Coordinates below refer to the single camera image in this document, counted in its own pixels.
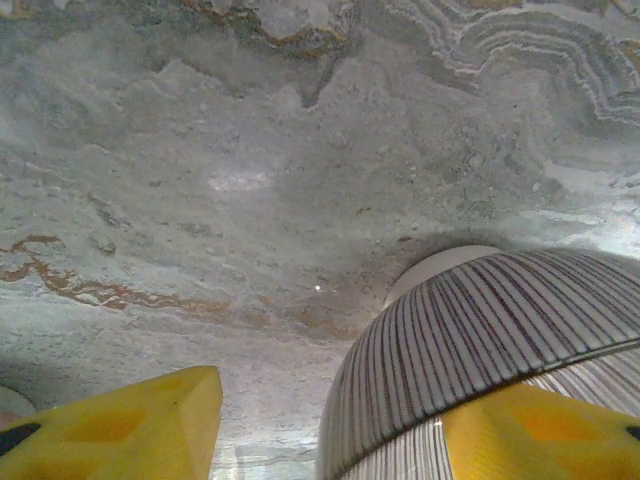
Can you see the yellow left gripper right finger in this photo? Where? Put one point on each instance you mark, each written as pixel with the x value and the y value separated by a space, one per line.
pixel 550 440

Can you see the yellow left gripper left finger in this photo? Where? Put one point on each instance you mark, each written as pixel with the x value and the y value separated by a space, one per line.
pixel 110 435

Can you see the cream bowl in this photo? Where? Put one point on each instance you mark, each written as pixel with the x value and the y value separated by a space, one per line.
pixel 12 402

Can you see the striped bowl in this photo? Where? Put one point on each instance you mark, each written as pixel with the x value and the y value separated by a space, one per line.
pixel 475 325

